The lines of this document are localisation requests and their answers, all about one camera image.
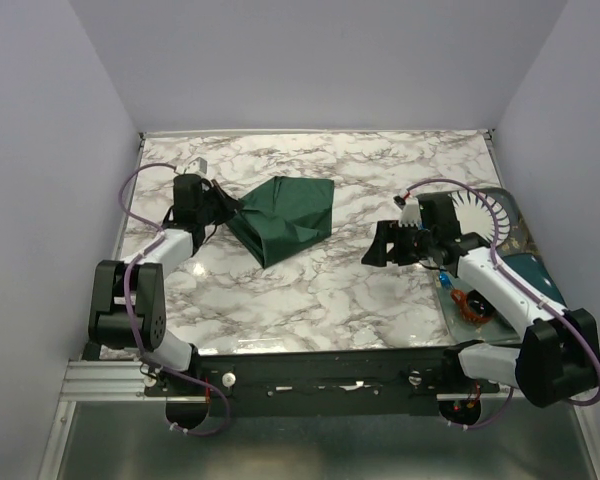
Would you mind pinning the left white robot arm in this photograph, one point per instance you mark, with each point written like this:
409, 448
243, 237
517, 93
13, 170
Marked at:
128, 303

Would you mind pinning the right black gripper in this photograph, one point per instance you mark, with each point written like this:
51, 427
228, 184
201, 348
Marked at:
388, 231

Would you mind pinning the dark green cloth napkin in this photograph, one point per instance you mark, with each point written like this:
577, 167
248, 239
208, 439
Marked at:
283, 217

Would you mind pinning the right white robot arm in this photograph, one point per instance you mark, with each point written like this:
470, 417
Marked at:
556, 356

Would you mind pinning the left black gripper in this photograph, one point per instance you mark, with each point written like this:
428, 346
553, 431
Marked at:
230, 206

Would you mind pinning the teal oval dish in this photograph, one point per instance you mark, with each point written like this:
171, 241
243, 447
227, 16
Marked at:
532, 269

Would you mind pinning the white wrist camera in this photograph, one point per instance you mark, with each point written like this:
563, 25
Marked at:
197, 166
410, 213

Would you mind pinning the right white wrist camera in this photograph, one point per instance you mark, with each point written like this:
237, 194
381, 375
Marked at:
410, 213

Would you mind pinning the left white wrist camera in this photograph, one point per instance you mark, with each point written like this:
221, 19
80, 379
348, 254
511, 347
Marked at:
197, 166

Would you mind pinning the green patterned serving tray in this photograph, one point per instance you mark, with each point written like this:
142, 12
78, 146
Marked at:
478, 265

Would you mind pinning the orange black mug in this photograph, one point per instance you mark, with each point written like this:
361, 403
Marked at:
473, 307

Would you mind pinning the blue plastic utensil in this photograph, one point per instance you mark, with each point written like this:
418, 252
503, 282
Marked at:
445, 279

